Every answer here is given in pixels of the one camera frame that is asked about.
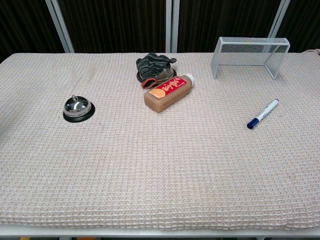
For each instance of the small metal bowl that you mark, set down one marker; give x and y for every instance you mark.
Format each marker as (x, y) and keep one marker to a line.
(77, 108)

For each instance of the brown juice bottle red label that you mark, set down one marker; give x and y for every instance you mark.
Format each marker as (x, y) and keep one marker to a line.
(168, 93)

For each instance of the beige waffle weave tablecloth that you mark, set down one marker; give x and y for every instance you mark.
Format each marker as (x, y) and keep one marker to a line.
(160, 155)

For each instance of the dark round dish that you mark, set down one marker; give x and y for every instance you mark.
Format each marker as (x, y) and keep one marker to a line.
(168, 74)

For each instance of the grey striped knit glove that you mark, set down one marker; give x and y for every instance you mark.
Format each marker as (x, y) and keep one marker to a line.
(152, 68)

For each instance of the white marker blue cap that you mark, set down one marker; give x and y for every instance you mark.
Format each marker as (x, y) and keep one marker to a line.
(263, 114)

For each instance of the white metal frame post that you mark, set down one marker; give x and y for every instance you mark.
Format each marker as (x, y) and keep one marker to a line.
(61, 25)
(278, 20)
(172, 25)

